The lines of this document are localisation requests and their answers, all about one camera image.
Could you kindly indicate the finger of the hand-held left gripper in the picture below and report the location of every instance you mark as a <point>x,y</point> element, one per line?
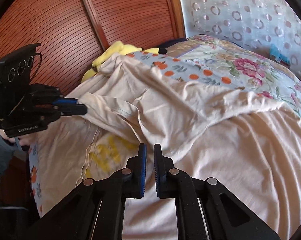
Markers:
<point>65,101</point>
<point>74,110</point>

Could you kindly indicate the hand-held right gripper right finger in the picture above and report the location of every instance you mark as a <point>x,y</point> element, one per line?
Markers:
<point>157,172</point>

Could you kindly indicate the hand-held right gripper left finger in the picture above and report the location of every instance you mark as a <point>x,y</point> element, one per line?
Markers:
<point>143,170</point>

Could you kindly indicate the beige cloth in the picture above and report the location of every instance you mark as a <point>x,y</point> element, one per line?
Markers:
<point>215,155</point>

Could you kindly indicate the person's left hand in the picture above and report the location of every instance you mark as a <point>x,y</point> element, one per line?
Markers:
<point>24,140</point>

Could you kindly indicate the yellow plush toy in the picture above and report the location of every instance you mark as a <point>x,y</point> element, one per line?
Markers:
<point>120,50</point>

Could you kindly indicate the orange-print bed sheet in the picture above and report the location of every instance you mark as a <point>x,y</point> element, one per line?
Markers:
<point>190,72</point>

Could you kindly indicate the wooden slatted wardrobe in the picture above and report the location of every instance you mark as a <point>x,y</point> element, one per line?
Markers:
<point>128,10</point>

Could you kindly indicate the navy blanket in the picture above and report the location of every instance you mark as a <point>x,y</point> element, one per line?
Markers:
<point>174,42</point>

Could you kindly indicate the blue box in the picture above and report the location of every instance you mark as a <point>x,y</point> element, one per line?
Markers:
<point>279,53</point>

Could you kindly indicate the circle-patterned sheer curtain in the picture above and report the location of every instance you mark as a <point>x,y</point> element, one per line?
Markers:
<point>240,10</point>

